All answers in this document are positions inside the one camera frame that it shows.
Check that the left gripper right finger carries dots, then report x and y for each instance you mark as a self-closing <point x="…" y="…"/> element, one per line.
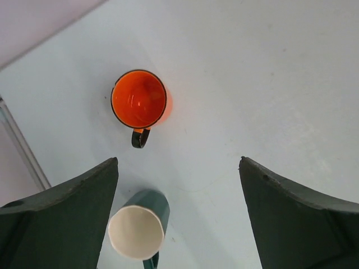
<point x="295" y="226"/>

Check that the left aluminium frame post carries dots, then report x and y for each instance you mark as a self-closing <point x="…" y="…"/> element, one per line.
<point x="22" y="148"/>

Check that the dark green mug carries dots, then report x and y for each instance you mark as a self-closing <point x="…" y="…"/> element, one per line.
<point x="137" y="230"/>

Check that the orange mug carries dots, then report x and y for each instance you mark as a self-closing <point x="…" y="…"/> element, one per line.
<point x="140" y="100"/>

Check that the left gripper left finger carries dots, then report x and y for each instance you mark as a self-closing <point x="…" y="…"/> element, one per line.
<point x="61" y="227"/>

